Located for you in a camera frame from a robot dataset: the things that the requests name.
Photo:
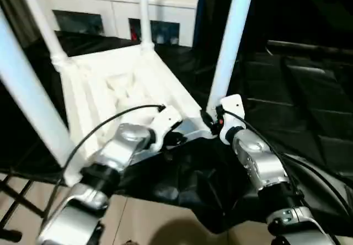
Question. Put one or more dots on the black bar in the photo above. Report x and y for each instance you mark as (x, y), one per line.
(309, 49)

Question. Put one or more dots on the white cabinet with glass doors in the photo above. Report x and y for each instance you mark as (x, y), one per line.
(110, 5)

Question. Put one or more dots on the white plastic table top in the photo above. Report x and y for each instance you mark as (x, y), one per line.
(121, 90)

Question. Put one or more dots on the red bottle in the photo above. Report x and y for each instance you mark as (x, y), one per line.
(134, 32)

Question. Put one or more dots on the grey curtain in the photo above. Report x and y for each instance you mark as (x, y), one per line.
(11, 2)

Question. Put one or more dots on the black plastic mat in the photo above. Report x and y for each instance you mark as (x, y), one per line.
(298, 112)

